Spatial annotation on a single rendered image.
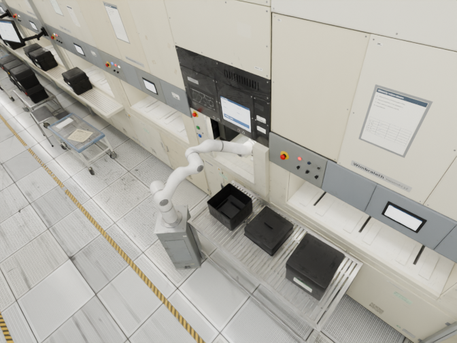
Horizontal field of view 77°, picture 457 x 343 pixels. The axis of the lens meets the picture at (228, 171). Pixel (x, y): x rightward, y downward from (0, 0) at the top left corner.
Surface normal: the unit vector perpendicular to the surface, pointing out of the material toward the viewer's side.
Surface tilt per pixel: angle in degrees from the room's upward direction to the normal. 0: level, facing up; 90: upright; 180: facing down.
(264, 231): 0
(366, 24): 90
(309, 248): 0
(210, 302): 0
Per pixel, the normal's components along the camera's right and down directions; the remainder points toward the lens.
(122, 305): -0.11, -0.66
